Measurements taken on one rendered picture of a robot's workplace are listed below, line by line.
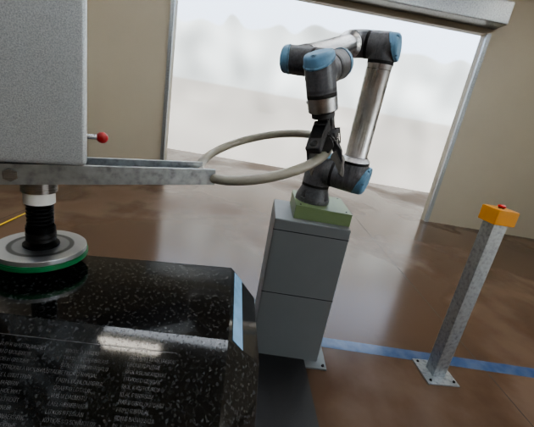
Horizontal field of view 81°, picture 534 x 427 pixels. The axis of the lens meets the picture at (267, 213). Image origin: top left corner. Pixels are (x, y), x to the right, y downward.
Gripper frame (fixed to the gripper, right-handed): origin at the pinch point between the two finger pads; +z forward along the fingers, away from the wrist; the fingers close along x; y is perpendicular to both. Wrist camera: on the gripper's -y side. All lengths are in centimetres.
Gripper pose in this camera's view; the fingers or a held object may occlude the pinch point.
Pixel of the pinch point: (325, 174)
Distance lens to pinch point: 107.0
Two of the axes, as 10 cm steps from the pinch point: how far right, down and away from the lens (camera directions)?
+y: 4.6, -5.0, 7.3
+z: 1.6, 8.6, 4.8
